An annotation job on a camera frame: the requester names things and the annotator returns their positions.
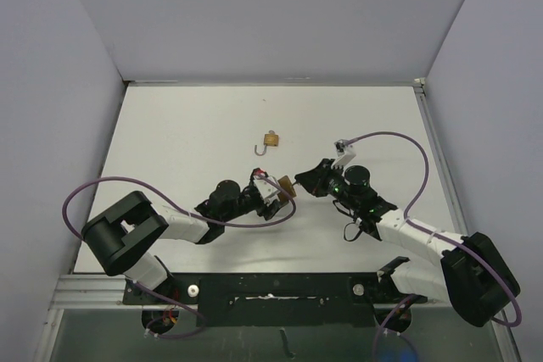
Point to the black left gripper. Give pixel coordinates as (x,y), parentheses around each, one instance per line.
(265,210)

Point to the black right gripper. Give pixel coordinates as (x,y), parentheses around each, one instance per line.
(315,181)

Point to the large brass padlock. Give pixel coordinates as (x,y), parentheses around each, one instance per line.
(286,189)

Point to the small brass padlock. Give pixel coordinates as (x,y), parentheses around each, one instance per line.
(270,140)

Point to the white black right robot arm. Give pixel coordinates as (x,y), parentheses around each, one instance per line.
(466,272)

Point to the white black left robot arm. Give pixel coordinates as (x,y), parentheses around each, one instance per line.
(121,236)

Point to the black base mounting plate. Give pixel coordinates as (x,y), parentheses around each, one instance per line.
(265,300)

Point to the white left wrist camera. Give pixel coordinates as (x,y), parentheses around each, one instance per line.
(266,186)

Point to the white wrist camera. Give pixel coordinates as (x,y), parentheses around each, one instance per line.
(266,186)
(345,153)

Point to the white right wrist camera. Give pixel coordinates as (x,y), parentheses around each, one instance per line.
(345,153)

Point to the aluminium right frame rail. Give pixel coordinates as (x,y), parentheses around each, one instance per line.
(443,168)

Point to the aluminium frame rail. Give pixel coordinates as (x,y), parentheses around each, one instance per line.
(89,322)
(443,168)

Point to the aluminium front frame rail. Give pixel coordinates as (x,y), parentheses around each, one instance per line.
(89,322)

